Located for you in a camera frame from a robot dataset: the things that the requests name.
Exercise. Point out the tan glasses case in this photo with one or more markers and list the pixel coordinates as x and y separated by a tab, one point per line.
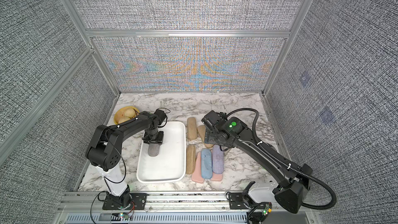
190	159
202	132
192	132

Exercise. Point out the blue glasses case front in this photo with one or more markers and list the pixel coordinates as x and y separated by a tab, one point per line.
206	164

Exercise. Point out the grey fabric glasses case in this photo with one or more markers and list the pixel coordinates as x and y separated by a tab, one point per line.
153	149

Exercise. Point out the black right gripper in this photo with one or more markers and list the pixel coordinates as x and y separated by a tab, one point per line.
210	138

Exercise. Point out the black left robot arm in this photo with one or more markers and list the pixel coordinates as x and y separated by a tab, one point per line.
105	148

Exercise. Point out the tan glasses case front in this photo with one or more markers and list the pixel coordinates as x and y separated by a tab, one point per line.
190	159

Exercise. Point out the grey rectangular glasses case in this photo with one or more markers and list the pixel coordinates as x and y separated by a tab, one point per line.
225	150

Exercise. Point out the purple fabric glasses case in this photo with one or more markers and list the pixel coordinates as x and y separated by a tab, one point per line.
217	160

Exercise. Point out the white plastic storage tray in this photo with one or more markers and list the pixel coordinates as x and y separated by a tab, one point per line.
170	163

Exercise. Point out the tan glasses case back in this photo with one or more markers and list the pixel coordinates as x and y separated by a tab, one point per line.
192	132

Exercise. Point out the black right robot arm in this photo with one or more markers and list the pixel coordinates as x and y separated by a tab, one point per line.
293	182

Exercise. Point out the pink glasses case left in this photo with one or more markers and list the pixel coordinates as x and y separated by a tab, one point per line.
197	173

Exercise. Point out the pink glasses case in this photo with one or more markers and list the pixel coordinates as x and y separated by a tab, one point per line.
216	177
197	173

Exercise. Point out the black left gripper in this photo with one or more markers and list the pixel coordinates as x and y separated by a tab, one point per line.
147	139

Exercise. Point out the steamed bun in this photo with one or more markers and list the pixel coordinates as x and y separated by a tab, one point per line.
130	112
123	119

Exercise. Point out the pink glasses case right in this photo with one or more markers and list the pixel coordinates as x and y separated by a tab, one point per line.
216	177

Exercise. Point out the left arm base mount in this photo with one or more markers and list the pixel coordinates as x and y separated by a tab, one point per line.
126	202

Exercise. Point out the aluminium front rail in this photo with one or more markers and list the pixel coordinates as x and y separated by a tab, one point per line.
172	207

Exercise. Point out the yellow bamboo steamer basket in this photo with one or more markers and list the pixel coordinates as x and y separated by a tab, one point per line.
120	112

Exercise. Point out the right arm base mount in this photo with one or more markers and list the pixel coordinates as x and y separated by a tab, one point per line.
254	194

